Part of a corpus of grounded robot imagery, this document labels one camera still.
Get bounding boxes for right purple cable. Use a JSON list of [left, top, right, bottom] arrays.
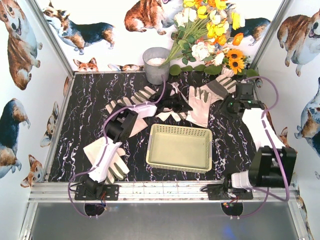
[[222, 76, 292, 219]]

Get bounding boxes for grey cuffed glove back right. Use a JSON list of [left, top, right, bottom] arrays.
[[203, 74, 238, 101]]

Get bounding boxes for grey metal bucket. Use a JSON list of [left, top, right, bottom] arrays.
[[142, 47, 170, 85]]

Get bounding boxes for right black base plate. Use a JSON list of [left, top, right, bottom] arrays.
[[206, 184, 254, 201]]

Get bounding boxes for aluminium front frame rail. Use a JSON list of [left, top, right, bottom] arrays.
[[27, 181, 300, 204]]

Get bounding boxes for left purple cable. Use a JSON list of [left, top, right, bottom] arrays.
[[67, 74, 168, 219]]

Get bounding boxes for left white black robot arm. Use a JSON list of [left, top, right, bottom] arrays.
[[79, 84, 193, 200]]

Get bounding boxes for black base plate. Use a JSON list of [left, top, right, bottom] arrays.
[[206, 184, 254, 201], [74, 184, 120, 201]]

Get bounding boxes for small sunflower pot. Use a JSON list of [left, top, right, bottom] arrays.
[[220, 48, 250, 78]]

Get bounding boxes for artificial flower bouquet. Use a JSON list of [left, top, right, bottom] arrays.
[[166, 0, 249, 67]]

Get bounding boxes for white glove with grey band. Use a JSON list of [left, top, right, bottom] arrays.
[[105, 86, 164, 137]]

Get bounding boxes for beige plastic storage basket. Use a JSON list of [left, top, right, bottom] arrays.
[[146, 124, 212, 174]]

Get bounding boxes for purple cable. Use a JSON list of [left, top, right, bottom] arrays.
[[67, 74, 168, 219], [222, 76, 292, 219]]

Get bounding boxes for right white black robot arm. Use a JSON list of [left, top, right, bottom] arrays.
[[220, 83, 297, 190]]

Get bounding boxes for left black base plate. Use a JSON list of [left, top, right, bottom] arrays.
[[74, 184, 120, 201]]

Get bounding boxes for white glove green fingertips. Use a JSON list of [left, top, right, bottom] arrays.
[[186, 86, 212, 128]]

